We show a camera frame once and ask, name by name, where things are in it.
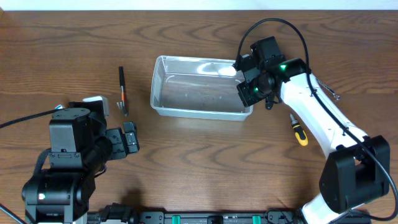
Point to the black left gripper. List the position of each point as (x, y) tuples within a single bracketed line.
[(117, 143)]

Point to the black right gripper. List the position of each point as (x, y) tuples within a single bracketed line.
[(247, 99)]

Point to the stubby yellow black screwdriver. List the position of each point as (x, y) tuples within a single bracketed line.
[(298, 131)]

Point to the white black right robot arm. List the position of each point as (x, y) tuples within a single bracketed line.
[(357, 166)]

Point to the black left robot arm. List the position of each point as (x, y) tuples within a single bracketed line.
[(64, 176)]

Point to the clear plastic container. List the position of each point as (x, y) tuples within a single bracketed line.
[(192, 87)]

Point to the small black orange hammer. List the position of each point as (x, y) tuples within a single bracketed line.
[(122, 105)]

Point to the silver combination wrench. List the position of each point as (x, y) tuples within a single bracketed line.
[(333, 93)]

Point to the black mounting rail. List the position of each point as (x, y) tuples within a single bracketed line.
[(117, 213)]

